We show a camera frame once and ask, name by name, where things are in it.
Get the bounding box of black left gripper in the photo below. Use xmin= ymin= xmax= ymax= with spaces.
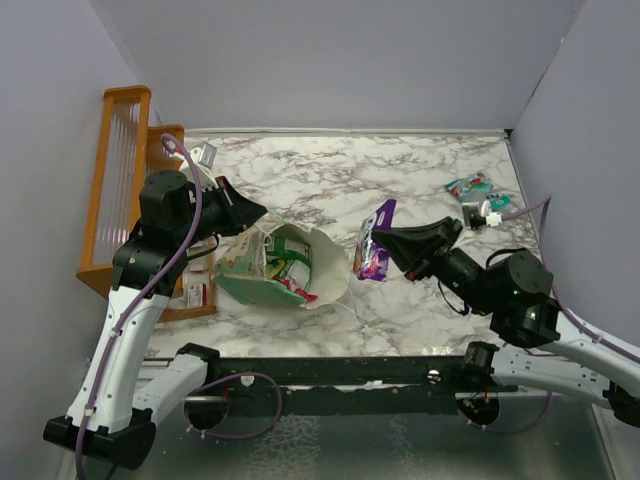
xmin=176 ymin=175 xmax=268 ymax=247

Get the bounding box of purple Fox's candy bag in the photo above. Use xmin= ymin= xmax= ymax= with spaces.
xmin=353 ymin=199 xmax=396 ymax=282

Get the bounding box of green Fox's mint candy bag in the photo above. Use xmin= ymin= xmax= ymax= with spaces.
xmin=444 ymin=171 xmax=511 ymax=211

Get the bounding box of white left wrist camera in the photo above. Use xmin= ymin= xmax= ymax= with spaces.
xmin=190 ymin=142 xmax=217 ymax=170

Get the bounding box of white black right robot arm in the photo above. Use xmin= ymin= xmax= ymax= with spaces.
xmin=371 ymin=217 xmax=639 ymax=426

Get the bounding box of green paper gift bag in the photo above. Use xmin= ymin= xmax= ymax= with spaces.
xmin=214 ymin=212 xmax=351 ymax=310

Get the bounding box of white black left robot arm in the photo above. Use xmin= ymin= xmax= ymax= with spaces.
xmin=43 ymin=170 xmax=267 ymax=478

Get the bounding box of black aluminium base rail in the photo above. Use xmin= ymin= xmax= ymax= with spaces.
xmin=82 ymin=354 xmax=561 ymax=416

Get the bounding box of small red snack packet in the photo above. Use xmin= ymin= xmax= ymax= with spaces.
xmin=277 ymin=277 xmax=317 ymax=302

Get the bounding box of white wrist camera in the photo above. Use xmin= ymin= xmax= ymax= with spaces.
xmin=190 ymin=142 xmax=217 ymax=170
xmin=461 ymin=197 xmax=503 ymax=230

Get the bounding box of small red white box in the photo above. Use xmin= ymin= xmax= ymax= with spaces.
xmin=185 ymin=282 xmax=208 ymax=309

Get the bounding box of green snack pouch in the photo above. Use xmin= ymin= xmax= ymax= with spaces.
xmin=264 ymin=235 xmax=312 ymax=290

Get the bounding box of orange wooden tiered rack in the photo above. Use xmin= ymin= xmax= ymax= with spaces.
xmin=75 ymin=85 xmax=218 ymax=322

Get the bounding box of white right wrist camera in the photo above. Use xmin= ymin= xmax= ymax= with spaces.
xmin=461 ymin=197 xmax=503 ymax=230

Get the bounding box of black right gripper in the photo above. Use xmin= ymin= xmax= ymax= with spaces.
xmin=371 ymin=216 xmax=497 ymax=316

